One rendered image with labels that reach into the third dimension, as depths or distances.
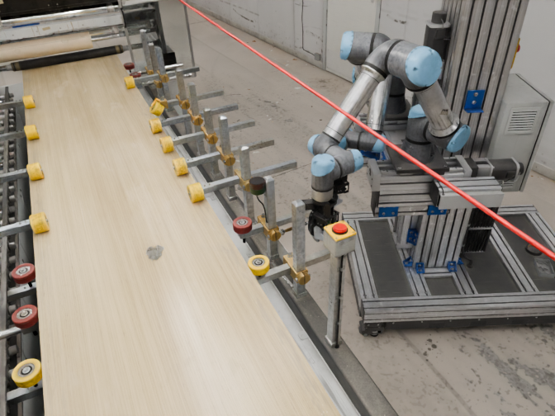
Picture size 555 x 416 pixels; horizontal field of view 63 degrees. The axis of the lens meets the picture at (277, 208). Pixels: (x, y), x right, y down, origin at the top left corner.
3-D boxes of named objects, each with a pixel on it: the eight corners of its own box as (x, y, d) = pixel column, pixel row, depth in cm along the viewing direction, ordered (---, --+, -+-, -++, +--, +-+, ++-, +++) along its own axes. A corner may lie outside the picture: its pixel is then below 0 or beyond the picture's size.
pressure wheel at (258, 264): (253, 273, 178) (251, 252, 171) (272, 277, 176) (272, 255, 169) (247, 288, 172) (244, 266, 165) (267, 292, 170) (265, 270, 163)
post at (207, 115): (219, 183, 261) (208, 106, 232) (221, 186, 258) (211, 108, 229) (213, 185, 260) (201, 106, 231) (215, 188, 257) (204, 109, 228)
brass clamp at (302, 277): (295, 260, 183) (295, 251, 180) (311, 281, 174) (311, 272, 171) (282, 265, 181) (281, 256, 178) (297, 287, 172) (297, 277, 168)
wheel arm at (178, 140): (253, 123, 254) (252, 117, 252) (255, 126, 251) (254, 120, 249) (165, 144, 238) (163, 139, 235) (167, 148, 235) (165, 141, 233)
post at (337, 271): (335, 334, 165) (341, 241, 138) (342, 344, 161) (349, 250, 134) (324, 339, 163) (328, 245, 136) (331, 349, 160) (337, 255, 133)
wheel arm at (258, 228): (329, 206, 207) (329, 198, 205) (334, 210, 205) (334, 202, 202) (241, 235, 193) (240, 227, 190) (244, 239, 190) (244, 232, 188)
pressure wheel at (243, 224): (249, 234, 197) (247, 213, 191) (256, 244, 192) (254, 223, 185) (232, 239, 195) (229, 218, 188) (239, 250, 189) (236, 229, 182)
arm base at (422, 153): (429, 146, 204) (432, 126, 198) (438, 163, 192) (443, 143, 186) (395, 148, 204) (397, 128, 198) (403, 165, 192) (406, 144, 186)
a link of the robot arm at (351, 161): (345, 140, 160) (320, 149, 155) (367, 153, 152) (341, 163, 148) (343, 159, 165) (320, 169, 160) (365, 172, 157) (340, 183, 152)
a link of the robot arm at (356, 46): (381, 92, 236) (371, 57, 184) (353, 89, 241) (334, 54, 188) (386, 68, 236) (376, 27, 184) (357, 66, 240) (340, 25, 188)
